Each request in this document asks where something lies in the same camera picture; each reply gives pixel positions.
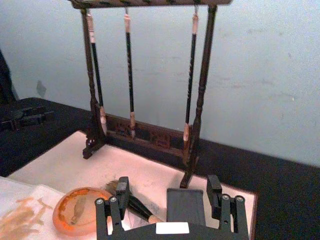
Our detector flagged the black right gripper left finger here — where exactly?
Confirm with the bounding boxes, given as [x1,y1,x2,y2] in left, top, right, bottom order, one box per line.
[94,176,131,237]

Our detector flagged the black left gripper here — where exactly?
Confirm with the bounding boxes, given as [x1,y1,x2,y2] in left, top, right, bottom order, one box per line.
[0,105,55,133]

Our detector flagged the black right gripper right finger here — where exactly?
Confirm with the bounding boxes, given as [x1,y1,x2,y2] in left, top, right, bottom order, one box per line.
[206,174,248,235]

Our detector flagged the black rectangular ink slab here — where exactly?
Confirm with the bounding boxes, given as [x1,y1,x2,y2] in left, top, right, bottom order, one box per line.
[165,187,207,230]

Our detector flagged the orange glass dish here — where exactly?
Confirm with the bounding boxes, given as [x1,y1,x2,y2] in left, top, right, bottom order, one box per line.
[52,186,114,237]

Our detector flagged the pale felt mat brown edge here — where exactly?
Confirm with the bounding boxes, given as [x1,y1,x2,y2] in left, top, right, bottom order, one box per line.
[7,130,259,240]

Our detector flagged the black table cloth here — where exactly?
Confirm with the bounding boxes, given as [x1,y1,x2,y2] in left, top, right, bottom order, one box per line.
[0,96,320,240]

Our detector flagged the black calligraphy brush pale tip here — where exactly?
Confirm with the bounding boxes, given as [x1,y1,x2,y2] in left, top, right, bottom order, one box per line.
[123,7,137,139]
[85,12,108,135]

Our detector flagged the white paper orange strokes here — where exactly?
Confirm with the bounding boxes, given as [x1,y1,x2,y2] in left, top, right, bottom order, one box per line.
[0,175,66,240]

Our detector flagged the dark wooden brush rack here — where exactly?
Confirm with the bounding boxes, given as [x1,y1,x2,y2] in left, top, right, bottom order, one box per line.
[68,0,233,190]

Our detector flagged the black calligraphy brush brown tip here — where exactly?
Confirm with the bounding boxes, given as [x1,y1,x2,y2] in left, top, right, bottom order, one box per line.
[181,9,200,165]

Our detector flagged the black-handled brush fluffy bristles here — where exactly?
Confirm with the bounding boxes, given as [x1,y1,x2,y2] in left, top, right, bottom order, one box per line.
[103,180,166,224]

